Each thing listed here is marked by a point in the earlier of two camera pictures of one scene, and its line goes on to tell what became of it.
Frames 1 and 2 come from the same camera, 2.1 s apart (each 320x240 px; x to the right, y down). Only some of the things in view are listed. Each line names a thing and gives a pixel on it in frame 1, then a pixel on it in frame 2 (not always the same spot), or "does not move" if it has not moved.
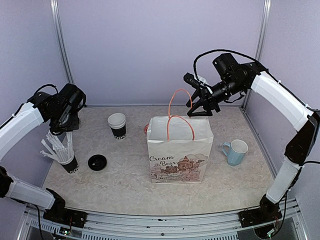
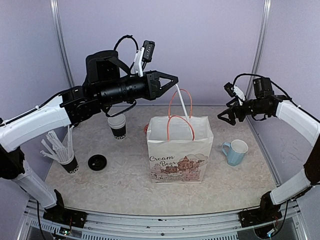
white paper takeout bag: [178, 146] does not move
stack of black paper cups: [117, 122] does not move
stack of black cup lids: [97, 162] does not move
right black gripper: [208, 100] -> [232, 113]
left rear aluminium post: [61, 35] does not move
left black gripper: [74, 124] -> [153, 88]
